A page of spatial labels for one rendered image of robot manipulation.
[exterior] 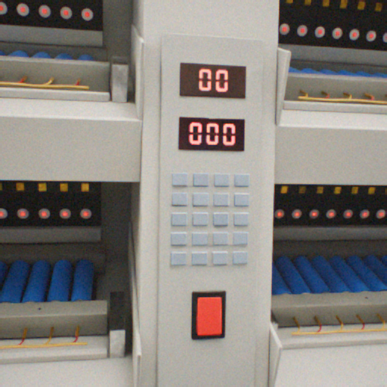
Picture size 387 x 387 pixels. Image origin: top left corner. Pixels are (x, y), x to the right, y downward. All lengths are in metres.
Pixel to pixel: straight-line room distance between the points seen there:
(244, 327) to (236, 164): 0.12
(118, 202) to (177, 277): 0.21
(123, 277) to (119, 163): 0.18
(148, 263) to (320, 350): 0.18
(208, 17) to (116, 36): 0.21
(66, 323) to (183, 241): 0.13
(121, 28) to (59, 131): 0.24
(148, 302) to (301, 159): 0.15
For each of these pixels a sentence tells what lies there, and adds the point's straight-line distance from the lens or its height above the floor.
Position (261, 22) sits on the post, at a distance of 0.34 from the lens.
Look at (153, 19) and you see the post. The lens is 0.32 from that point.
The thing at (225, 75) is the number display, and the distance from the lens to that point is 0.31.
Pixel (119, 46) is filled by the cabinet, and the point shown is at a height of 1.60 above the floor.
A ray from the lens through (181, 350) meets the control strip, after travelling 0.33.
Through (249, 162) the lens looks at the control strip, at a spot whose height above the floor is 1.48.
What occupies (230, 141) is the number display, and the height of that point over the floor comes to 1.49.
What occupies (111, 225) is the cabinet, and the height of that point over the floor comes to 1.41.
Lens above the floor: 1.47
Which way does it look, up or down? 3 degrees down
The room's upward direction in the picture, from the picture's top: 1 degrees clockwise
